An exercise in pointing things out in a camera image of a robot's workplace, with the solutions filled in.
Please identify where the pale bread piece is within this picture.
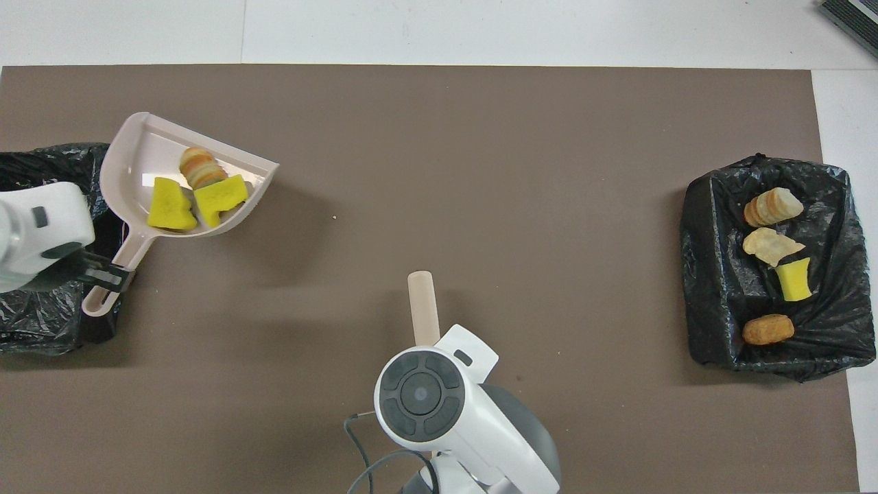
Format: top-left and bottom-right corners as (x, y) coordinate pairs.
(742, 227), (807, 268)

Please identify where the small yellow sponge piece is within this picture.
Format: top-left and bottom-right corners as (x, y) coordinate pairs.
(775, 257), (813, 303)

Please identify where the beige brush with black bristles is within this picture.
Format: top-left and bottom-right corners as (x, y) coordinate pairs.
(407, 270), (441, 347)

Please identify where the small striped bread roll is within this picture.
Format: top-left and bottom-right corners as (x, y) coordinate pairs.
(179, 146), (228, 191)

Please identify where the brown fried croquette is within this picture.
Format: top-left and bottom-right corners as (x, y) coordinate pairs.
(742, 314), (796, 346)

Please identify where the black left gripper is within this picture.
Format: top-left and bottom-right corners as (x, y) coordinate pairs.
(41, 242), (134, 292)

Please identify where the large striped bread roll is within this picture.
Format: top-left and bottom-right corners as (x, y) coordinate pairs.
(744, 187), (805, 228)

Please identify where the black trash bag bin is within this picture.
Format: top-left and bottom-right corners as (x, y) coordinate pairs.
(0, 142), (131, 356)
(680, 153), (877, 383)

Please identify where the irregular yellow sponge chunk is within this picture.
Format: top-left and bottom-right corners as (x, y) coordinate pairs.
(146, 176), (198, 232)

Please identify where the dark ribbed object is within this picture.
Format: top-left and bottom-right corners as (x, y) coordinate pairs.
(818, 0), (878, 59)

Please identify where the beige plastic dustpan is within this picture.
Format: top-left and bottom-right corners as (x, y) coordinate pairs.
(81, 112), (281, 318)

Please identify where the yellow sponge piece with notch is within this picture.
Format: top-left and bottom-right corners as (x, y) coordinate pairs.
(193, 174), (250, 228)

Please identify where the brown table mat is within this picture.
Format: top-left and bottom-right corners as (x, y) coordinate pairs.
(0, 64), (859, 494)

